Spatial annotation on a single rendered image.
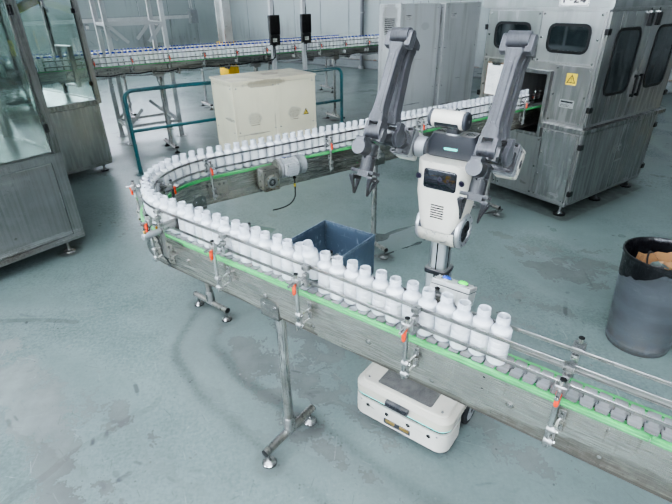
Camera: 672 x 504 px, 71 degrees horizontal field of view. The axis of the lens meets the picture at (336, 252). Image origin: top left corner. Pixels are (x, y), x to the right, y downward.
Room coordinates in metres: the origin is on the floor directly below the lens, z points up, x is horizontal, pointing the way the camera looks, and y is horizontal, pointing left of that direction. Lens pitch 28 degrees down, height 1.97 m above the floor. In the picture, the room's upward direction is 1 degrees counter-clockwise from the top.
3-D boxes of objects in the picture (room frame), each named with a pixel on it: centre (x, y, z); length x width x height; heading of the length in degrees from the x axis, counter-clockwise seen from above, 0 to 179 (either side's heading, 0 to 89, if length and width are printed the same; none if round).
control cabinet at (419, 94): (7.77, -1.14, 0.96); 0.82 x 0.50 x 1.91; 125
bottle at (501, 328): (1.09, -0.48, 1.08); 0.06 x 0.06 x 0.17
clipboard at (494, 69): (5.09, -1.65, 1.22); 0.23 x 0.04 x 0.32; 35
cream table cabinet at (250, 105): (5.90, 0.84, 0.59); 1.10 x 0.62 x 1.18; 125
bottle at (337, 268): (1.45, 0.00, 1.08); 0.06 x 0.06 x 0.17
